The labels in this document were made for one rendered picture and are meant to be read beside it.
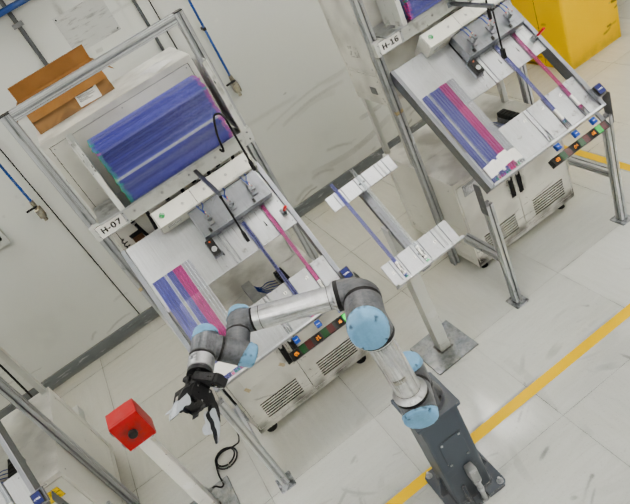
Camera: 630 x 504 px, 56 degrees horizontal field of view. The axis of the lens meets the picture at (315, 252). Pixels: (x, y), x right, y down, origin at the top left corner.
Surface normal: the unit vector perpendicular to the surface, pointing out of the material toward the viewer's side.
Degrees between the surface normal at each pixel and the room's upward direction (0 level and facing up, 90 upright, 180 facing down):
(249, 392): 90
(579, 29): 90
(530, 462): 0
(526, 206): 90
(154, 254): 45
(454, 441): 90
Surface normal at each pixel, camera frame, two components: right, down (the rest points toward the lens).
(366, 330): 0.00, 0.48
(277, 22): 0.43, 0.38
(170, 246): 0.02, -0.25
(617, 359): -0.40, -0.73
